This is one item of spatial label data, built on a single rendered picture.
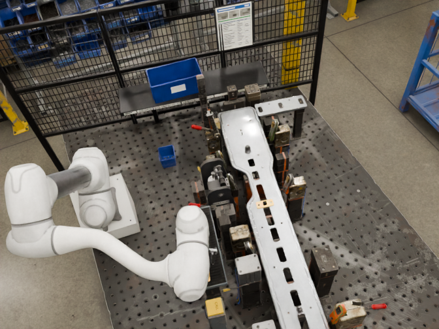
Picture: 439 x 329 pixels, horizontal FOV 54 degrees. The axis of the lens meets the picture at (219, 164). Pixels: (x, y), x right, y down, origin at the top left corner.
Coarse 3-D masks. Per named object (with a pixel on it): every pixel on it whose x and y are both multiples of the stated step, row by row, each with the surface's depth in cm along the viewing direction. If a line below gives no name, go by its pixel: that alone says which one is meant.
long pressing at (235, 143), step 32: (224, 128) 240; (256, 128) 239; (256, 160) 225; (256, 192) 213; (256, 224) 202; (288, 224) 201; (288, 256) 191; (288, 288) 182; (288, 320) 174; (320, 320) 173
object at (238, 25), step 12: (252, 0) 236; (216, 12) 237; (228, 12) 238; (240, 12) 240; (252, 12) 242; (216, 24) 243; (228, 24) 244; (240, 24) 246; (252, 24) 248; (216, 36) 249; (228, 36) 250; (240, 36) 252; (252, 36) 254; (228, 48) 257
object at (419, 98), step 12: (432, 12) 298; (432, 24) 302; (432, 36) 309; (420, 48) 322; (432, 48) 326; (420, 60) 327; (420, 72) 337; (432, 72) 319; (408, 84) 349; (432, 84) 360; (408, 96) 355; (420, 96) 358; (432, 96) 357; (408, 108) 369; (420, 108) 346; (432, 108) 348; (432, 120) 337
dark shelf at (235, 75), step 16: (240, 64) 268; (256, 64) 267; (208, 80) 261; (224, 80) 260; (240, 80) 259; (256, 80) 258; (128, 96) 258; (144, 96) 257; (192, 96) 254; (208, 96) 254; (128, 112) 251
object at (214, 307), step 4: (208, 300) 165; (212, 300) 165; (216, 300) 165; (220, 300) 165; (208, 304) 164; (212, 304) 164; (216, 304) 164; (220, 304) 164; (208, 308) 163; (212, 308) 163; (216, 308) 163; (220, 308) 163; (208, 312) 163; (212, 312) 162; (216, 312) 162; (220, 312) 162; (208, 316) 162
